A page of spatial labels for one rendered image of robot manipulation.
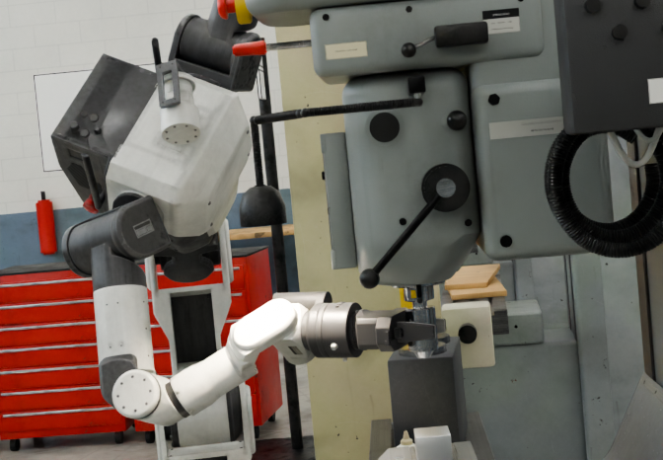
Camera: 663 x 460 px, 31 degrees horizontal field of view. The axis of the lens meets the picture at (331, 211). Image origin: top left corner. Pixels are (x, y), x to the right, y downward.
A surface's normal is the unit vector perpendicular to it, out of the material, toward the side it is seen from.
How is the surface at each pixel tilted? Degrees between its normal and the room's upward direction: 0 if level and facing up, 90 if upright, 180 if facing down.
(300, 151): 90
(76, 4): 90
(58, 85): 90
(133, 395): 72
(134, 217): 77
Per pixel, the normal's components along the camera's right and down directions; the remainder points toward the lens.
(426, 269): 0.01, 0.62
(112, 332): -0.18, -0.24
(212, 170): 0.68, -0.10
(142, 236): 0.78, -0.26
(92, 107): 0.04, -0.49
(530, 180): -0.04, 0.06
